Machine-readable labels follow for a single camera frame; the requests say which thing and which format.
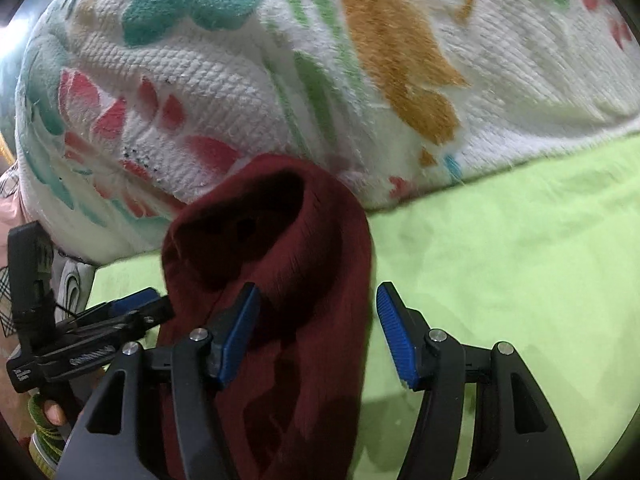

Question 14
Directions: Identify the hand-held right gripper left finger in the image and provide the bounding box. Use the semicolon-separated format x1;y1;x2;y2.
57;282;263;480

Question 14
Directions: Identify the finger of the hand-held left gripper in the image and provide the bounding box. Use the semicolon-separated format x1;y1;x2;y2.
42;312;151;378
67;287;176;333

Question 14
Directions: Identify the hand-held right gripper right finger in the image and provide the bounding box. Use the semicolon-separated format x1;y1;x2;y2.
376;281;581;480

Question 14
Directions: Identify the dark red garment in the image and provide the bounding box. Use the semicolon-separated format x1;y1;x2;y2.
157;154;375;480

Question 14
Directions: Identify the person's left forearm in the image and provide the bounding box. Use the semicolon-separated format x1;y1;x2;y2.
26;394;71;472

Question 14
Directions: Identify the person's left hand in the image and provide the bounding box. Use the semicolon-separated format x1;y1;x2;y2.
42;397;68;426

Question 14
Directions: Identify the green bed sheet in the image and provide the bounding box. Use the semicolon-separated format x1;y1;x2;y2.
87;132;640;480

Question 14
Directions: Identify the white floral blanket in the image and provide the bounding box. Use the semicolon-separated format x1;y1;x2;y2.
15;0;640;267

